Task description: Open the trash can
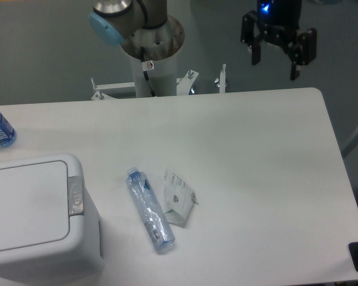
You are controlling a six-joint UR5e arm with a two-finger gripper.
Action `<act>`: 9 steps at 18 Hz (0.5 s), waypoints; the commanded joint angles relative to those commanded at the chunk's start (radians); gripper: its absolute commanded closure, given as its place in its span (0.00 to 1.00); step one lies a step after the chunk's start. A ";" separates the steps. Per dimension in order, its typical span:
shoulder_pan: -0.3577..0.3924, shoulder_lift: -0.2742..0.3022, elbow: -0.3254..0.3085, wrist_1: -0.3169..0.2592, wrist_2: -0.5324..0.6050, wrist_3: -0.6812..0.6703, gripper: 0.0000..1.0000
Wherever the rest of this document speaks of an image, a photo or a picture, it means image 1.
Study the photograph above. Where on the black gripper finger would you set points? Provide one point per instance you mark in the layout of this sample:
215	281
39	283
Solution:
252	33
303	51

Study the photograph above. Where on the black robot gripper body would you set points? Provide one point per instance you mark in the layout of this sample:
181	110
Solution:
278	24

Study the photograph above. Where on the grey trash can push button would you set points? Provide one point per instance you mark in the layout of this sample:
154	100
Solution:
75	195

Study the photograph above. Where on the white trash can lid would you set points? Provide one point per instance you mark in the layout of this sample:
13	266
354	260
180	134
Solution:
33	204

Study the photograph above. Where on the white trash can body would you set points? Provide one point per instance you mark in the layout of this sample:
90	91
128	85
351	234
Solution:
77	255

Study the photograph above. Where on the empty clear plastic bottle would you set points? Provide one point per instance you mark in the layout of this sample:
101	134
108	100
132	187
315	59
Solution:
149	210

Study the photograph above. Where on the white pedestal base bracket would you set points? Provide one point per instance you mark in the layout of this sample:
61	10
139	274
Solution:
149	83

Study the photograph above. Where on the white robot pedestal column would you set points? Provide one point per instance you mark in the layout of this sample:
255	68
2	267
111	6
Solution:
155	62

